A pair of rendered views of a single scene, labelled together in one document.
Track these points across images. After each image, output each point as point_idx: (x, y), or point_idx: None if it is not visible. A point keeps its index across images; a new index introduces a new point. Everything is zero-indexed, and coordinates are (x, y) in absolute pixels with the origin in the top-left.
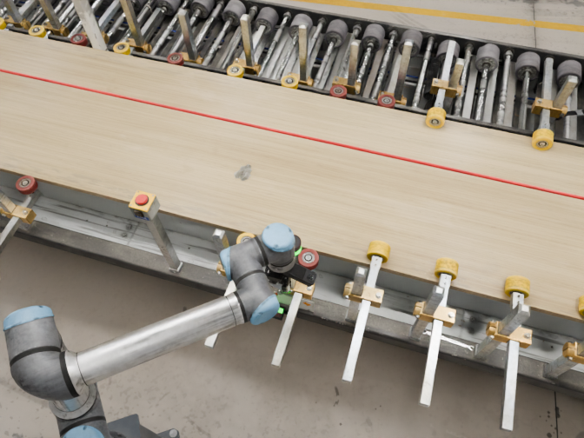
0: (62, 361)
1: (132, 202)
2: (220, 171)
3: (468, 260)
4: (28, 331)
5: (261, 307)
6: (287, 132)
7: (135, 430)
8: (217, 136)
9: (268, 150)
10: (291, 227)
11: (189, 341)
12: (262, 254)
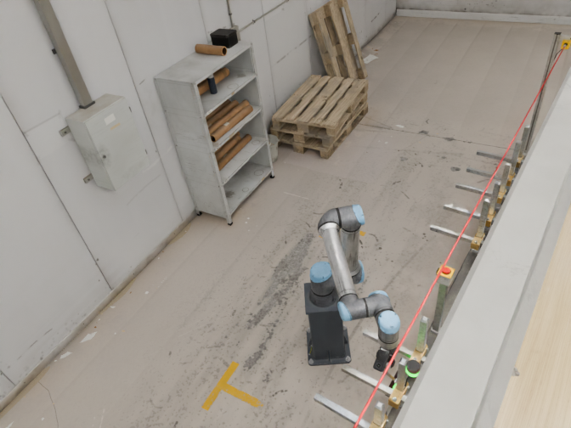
0: (330, 222)
1: (444, 266)
2: None
3: None
4: (347, 210)
5: (342, 304)
6: (429, 290)
7: (335, 308)
8: (555, 355)
9: (539, 394)
10: None
11: (332, 273)
12: (378, 312)
